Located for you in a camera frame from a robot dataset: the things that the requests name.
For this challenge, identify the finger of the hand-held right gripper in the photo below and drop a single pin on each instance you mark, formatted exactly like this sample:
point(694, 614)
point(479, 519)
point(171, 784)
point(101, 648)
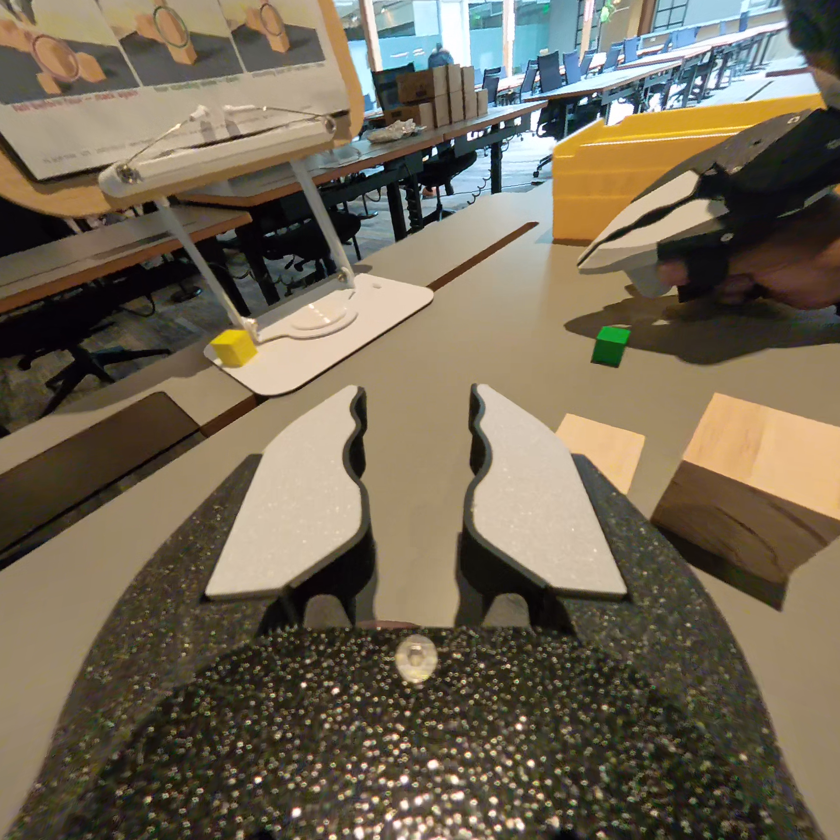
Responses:
point(656, 203)
point(649, 236)

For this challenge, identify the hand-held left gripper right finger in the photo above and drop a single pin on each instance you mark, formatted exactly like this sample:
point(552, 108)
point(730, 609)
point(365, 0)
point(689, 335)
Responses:
point(531, 512)

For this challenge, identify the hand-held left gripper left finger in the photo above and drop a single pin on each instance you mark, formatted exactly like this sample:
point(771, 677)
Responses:
point(289, 512)

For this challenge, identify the medium wooden cube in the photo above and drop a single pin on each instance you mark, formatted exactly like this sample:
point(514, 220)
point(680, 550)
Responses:
point(600, 449)

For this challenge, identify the small green wooden cube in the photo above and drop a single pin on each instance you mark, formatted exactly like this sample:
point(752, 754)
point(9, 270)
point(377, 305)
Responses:
point(610, 346)

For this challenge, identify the yellow wooden cube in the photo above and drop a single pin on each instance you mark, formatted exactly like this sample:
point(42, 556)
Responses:
point(233, 348)

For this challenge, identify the large wooden cube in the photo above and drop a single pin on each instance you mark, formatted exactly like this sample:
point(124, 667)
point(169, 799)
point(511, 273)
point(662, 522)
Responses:
point(748, 499)

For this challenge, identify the person's right hand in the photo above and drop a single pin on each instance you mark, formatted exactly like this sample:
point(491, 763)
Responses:
point(787, 262)

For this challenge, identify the yellow plastic bin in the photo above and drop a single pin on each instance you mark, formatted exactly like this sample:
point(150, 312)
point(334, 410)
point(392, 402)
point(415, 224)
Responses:
point(604, 184)

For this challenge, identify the rows of distant desks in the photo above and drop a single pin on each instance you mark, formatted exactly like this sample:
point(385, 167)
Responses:
point(643, 72)

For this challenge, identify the wooden document stand white base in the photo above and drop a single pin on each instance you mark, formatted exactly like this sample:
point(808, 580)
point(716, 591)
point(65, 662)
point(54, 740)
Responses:
point(367, 321)

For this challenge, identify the black office chair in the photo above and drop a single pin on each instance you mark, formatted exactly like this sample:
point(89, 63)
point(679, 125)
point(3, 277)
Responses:
point(446, 170)
point(72, 354)

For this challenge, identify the stack of cardboard boxes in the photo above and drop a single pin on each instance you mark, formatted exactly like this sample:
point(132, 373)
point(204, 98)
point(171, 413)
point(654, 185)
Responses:
point(446, 95)

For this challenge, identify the long office desk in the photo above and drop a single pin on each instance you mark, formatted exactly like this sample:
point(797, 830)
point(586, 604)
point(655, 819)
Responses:
point(407, 157)

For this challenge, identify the crumpled plastic bag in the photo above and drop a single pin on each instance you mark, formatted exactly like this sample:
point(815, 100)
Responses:
point(394, 131)

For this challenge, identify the wood-edged neighbouring desk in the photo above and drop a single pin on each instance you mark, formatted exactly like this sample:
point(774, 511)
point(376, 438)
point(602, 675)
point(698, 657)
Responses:
point(98, 256)

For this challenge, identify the printed instruction sheet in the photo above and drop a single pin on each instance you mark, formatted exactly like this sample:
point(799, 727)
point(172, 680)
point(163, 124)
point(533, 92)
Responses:
point(197, 105)

